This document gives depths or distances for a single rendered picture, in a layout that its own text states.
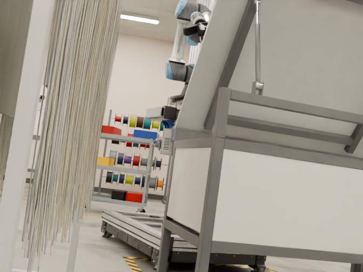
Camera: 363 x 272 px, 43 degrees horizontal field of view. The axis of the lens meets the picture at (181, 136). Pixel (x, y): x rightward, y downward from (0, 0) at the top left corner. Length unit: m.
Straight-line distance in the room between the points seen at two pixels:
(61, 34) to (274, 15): 1.49
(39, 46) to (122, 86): 8.82
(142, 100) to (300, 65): 7.40
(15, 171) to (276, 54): 1.70
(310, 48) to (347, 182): 0.69
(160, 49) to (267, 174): 8.08
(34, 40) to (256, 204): 1.26
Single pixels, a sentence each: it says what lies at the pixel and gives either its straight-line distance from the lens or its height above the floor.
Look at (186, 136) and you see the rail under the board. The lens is 2.38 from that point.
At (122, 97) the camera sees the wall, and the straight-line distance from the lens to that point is 9.62.
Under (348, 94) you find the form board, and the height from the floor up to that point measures 1.17.
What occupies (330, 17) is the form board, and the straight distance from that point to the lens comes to 2.36.
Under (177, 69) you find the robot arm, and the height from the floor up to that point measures 1.33.
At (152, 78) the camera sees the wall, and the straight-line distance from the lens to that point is 9.70.
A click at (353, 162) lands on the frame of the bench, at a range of 2.11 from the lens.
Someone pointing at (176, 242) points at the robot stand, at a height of 0.20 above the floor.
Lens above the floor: 0.65
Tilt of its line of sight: 4 degrees up
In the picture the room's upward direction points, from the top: 8 degrees clockwise
